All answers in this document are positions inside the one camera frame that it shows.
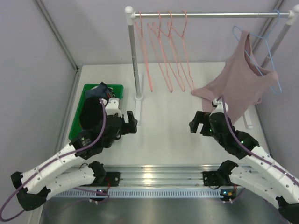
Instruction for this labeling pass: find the black tank top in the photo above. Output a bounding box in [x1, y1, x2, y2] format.
[79, 97, 104, 133]

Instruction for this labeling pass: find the pink wire hanger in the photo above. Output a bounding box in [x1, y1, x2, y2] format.
[135, 12, 153, 92]
[171, 9, 196, 91]
[157, 11, 185, 92]
[147, 12, 173, 93]

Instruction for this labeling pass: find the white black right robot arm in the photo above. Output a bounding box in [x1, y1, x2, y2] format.
[189, 111, 299, 224]

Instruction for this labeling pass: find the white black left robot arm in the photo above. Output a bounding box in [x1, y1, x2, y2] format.
[11, 111, 138, 211]

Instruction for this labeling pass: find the pink tank top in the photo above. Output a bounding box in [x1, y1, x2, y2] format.
[191, 30, 278, 123]

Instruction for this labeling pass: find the green plastic bin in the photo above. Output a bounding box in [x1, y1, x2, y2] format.
[68, 84, 124, 140]

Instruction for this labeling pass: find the blue grey garment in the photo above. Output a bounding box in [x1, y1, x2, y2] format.
[85, 82, 116, 101]

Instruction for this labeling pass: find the silver white clothes rack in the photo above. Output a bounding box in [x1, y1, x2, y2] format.
[125, 2, 299, 119]

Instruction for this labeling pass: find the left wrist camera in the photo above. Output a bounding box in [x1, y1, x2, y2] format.
[105, 98, 122, 117]

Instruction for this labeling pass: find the aluminium mounting rail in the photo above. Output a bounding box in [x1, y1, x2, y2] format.
[60, 164, 257, 187]

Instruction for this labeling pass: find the white slotted cable duct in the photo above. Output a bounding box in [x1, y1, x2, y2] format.
[54, 188, 236, 199]

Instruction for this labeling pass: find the blue wire hanger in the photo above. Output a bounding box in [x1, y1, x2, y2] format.
[232, 9, 283, 95]

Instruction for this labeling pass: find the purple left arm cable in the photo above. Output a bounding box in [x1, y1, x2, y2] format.
[0, 98, 110, 222]

